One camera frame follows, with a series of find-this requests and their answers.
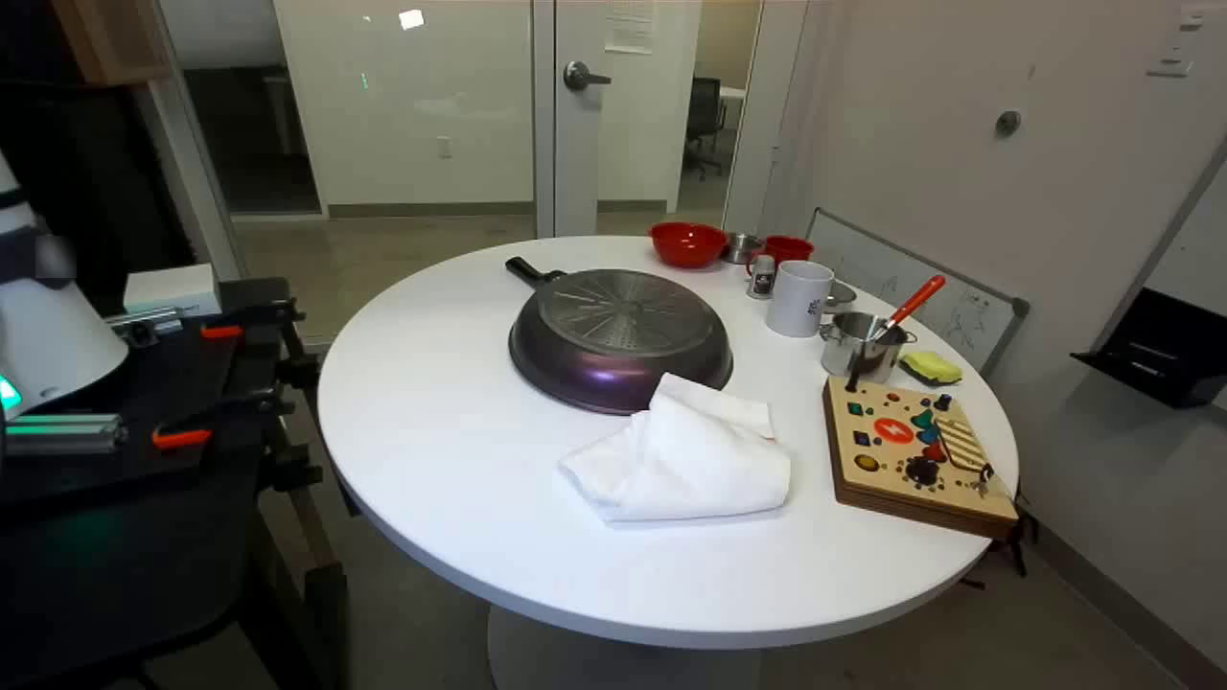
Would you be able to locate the dark purple frying pan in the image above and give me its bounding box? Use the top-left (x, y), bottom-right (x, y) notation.
top-left (504, 254), bottom-right (737, 417)

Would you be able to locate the red bowl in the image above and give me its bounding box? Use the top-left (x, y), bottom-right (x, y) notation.
top-left (647, 220), bottom-right (732, 274)

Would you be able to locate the small steel cup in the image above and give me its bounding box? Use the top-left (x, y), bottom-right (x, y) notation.
top-left (743, 254), bottom-right (784, 300)

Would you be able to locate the white mug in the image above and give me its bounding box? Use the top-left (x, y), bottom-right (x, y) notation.
top-left (765, 256), bottom-right (843, 343)

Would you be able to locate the red cup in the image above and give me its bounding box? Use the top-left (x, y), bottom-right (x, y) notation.
top-left (758, 233), bottom-right (816, 270)

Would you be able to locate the steel measuring cup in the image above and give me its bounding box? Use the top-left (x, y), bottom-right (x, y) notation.
top-left (816, 279), bottom-right (864, 345)

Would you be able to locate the white door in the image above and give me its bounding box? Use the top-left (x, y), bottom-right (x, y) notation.
top-left (548, 0), bottom-right (706, 243)

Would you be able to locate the steel cup holding spatula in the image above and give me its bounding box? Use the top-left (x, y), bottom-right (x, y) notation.
top-left (840, 317), bottom-right (914, 389)

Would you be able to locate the wooden toy busy board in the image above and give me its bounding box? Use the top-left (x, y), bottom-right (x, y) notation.
top-left (821, 373), bottom-right (1023, 541)

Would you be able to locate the yellow green sponge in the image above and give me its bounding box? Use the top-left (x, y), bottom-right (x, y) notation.
top-left (898, 345), bottom-right (968, 392)

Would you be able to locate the black clamp orange tip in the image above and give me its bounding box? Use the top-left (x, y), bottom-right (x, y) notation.
top-left (191, 302), bottom-right (307, 350)
top-left (147, 385), bottom-right (301, 456)

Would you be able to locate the white box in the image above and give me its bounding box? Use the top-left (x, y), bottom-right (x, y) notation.
top-left (121, 259), bottom-right (227, 323)

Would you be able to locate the black perforated mounting table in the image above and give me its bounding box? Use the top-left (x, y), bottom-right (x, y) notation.
top-left (0, 275), bottom-right (355, 690)

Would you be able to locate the silver door handle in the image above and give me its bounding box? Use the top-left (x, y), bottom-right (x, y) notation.
top-left (560, 56), bottom-right (615, 97)

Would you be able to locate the black wall tray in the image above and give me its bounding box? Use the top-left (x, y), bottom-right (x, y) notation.
top-left (1072, 282), bottom-right (1227, 415)

